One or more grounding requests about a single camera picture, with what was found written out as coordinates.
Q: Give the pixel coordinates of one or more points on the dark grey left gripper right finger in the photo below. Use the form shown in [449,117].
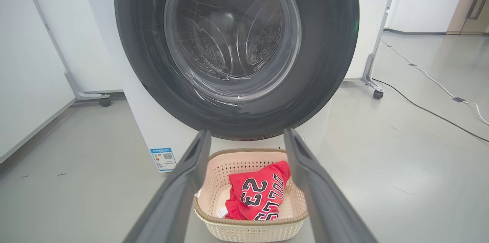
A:
[324,204]

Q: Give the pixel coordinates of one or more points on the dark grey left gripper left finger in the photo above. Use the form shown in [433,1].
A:
[175,197]

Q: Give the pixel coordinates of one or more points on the red basketball jersey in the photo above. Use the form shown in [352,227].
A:
[259,193]

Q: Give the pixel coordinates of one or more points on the dark round glass washer door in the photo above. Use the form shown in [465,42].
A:
[141,44]

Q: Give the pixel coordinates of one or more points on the white front-load washing machine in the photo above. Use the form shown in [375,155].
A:
[164,136]

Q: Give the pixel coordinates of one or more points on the cream perforated laundry basket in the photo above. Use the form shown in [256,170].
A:
[244,231]

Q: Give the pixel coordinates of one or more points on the blue white energy label sticker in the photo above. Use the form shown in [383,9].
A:
[163,159]

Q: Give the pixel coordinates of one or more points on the white partition with caster leg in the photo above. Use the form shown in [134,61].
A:
[46,44]
[376,25]

